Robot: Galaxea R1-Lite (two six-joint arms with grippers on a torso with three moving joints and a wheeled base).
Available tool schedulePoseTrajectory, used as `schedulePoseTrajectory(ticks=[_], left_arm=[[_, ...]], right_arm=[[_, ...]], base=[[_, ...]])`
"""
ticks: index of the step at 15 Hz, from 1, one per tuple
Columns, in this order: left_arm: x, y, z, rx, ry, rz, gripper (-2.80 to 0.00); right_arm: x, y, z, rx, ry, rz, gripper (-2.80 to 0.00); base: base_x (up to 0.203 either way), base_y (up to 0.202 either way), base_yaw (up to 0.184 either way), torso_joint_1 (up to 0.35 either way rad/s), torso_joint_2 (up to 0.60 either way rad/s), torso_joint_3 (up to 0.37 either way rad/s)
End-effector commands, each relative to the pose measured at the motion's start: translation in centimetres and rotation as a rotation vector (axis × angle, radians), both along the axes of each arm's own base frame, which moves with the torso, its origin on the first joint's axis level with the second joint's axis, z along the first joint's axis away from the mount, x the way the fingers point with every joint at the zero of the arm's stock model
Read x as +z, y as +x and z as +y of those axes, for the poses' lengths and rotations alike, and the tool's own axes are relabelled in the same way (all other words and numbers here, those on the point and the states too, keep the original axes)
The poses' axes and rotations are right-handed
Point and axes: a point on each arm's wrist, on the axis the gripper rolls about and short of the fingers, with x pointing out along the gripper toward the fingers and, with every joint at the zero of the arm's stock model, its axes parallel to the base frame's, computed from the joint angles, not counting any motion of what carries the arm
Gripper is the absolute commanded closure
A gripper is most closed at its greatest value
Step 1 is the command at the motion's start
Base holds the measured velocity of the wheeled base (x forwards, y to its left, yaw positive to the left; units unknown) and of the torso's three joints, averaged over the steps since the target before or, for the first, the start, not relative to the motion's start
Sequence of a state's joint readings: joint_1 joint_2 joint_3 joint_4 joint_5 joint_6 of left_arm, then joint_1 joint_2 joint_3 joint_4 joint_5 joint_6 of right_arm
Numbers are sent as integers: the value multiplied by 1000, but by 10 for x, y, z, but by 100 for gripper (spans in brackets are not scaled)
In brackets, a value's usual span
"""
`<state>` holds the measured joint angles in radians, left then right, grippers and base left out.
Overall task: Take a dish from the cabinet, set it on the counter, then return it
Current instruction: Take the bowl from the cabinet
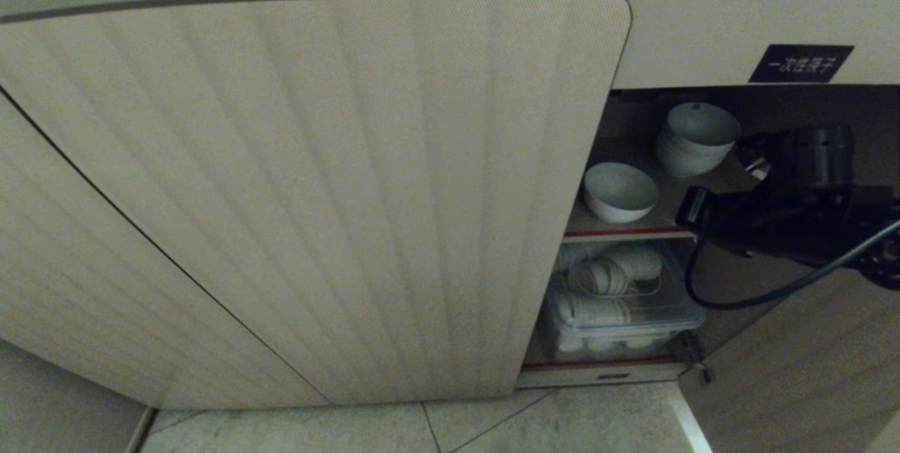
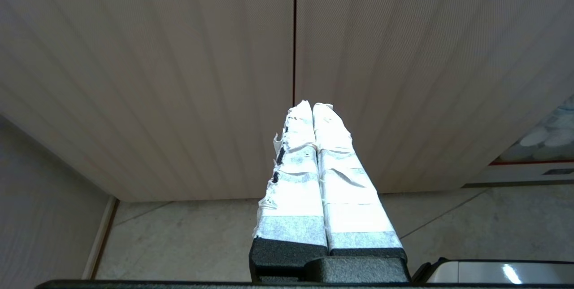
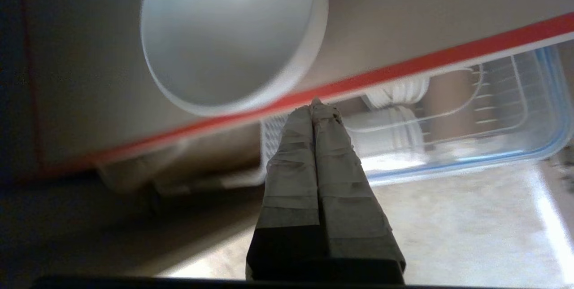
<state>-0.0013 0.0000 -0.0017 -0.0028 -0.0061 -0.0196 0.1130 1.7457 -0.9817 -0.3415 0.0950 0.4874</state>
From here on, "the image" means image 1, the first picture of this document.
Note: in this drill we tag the clear plastic storage box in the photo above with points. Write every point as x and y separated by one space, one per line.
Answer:
661 316

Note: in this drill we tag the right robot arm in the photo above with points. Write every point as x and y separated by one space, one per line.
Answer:
823 217

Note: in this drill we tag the white shelf with red edge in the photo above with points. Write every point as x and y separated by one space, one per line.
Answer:
598 371
619 231

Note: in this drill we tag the beige ribbed cabinet door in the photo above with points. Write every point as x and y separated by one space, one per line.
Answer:
77 277
365 179

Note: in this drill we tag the metal door hinge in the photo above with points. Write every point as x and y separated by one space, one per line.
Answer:
695 354

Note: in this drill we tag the beige cabinet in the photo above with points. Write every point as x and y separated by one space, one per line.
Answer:
703 13

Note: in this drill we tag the stack of white bowls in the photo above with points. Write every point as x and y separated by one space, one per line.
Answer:
696 140
636 262
598 277
594 311

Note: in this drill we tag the white ceramic bowl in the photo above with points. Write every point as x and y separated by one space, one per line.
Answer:
619 193

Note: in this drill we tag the wood grain cabinet door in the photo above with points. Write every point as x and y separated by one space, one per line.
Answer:
808 368

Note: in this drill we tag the black label sign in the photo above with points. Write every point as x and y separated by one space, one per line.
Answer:
800 63

